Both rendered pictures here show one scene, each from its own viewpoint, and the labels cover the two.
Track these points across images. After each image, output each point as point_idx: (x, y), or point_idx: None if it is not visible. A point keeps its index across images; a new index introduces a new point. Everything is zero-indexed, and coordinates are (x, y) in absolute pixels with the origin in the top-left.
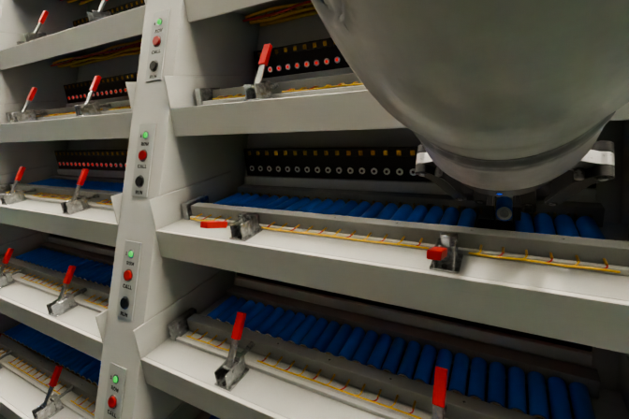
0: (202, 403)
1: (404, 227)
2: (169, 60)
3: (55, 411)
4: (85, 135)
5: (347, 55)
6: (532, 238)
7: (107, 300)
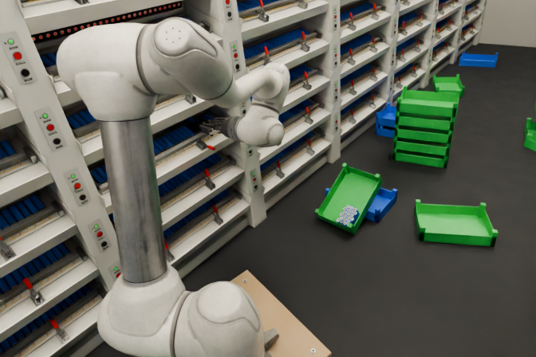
0: None
1: (187, 143)
2: (68, 134)
3: (65, 332)
4: None
5: (255, 146)
6: None
7: (52, 272)
